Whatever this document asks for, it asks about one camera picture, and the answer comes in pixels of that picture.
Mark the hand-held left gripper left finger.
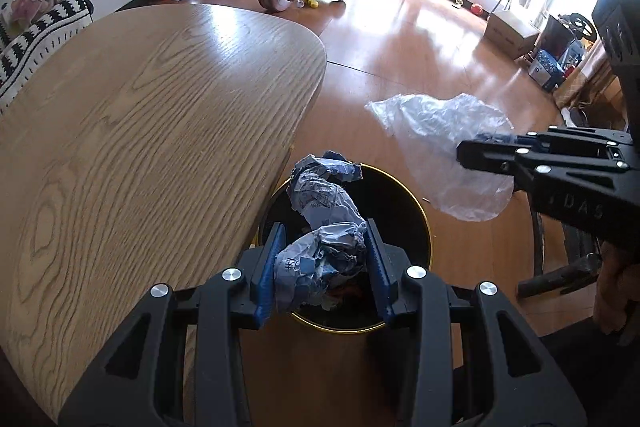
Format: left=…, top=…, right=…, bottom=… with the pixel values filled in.
left=57, top=222, right=288, bottom=427

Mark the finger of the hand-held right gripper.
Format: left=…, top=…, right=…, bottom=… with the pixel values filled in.
left=456, top=137, right=632, bottom=194
left=474, top=126, right=632, bottom=148

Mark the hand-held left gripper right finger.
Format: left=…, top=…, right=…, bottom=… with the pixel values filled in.
left=365, top=218, right=588, bottom=427

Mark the black trash can gold rim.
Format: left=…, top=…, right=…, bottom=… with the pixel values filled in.
left=257, top=163, right=432, bottom=337

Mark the clear plastic bag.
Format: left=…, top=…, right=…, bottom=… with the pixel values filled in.
left=365, top=93, right=516, bottom=223

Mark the white blue printed plastic wrapper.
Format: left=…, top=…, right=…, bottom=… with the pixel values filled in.
left=272, top=151, right=368, bottom=315

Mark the person's right hand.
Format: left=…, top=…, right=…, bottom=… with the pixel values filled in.
left=594, top=243, right=640, bottom=335

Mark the blue white box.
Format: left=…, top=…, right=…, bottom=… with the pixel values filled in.
left=527, top=49, right=568, bottom=92

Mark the black ride-on toy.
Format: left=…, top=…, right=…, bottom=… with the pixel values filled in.
left=542, top=12, right=598, bottom=58

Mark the cardboard box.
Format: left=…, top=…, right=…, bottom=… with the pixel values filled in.
left=484, top=9, right=543, bottom=60

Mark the black and white sofa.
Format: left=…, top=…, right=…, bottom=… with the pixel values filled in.
left=0, top=0, right=96, bottom=115

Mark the dark metal chair frame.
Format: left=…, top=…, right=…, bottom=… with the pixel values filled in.
left=516, top=207, right=603, bottom=303

